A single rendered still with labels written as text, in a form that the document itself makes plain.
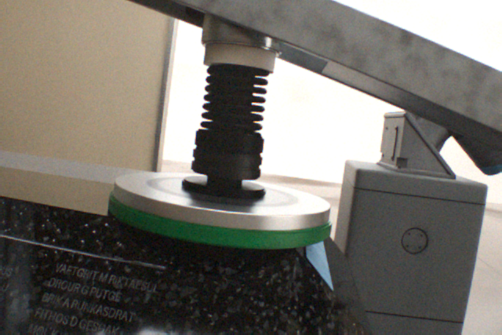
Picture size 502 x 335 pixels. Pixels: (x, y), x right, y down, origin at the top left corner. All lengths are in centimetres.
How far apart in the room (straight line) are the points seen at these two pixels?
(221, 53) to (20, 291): 27
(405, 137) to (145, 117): 451
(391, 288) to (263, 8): 117
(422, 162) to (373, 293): 42
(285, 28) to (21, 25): 622
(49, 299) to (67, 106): 572
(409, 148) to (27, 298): 122
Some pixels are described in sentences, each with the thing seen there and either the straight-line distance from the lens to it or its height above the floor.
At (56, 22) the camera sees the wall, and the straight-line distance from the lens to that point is 631.
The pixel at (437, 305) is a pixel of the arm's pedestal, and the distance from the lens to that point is 152.
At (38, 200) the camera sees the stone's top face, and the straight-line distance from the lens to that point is 47.
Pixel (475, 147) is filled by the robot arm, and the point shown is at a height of 95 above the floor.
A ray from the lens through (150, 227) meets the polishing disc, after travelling 38.
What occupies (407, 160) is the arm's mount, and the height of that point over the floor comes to 89.
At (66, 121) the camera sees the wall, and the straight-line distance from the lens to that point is 610.
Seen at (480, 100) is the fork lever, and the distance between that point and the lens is 43.
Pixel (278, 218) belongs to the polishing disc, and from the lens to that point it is 38.
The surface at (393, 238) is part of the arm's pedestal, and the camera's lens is 143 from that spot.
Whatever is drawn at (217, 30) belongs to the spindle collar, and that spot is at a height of 102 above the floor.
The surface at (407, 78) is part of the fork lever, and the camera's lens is 41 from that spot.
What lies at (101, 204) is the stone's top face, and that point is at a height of 85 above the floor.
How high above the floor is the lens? 94
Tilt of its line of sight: 3 degrees down
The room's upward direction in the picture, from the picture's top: 7 degrees clockwise
